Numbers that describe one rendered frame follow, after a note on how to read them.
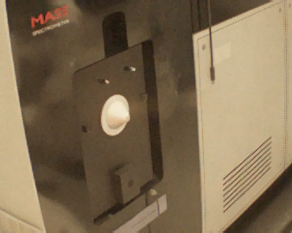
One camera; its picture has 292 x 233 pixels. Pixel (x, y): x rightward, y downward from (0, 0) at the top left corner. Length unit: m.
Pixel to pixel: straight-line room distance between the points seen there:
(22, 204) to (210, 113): 0.44
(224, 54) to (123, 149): 0.31
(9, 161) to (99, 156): 0.16
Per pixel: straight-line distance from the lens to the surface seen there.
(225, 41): 1.10
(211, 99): 1.08
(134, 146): 0.93
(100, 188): 0.89
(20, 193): 0.81
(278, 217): 1.44
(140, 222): 0.98
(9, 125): 0.75
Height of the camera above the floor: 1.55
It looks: 24 degrees down
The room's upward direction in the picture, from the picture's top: 5 degrees counter-clockwise
